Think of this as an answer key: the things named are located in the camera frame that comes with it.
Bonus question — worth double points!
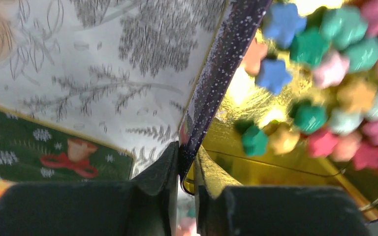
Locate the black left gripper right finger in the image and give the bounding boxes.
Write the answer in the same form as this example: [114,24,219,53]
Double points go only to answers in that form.
[193,147,242,236]

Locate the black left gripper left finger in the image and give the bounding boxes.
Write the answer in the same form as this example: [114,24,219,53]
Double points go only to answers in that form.
[110,141,180,236]

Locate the gold tin star candies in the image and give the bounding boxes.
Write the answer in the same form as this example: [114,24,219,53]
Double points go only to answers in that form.
[177,0,378,222]

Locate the gold tin pastel candies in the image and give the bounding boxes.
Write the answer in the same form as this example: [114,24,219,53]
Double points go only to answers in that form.
[0,111,133,196]

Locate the floral tablecloth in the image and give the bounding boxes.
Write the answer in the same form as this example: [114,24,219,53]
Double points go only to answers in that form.
[0,0,227,179]

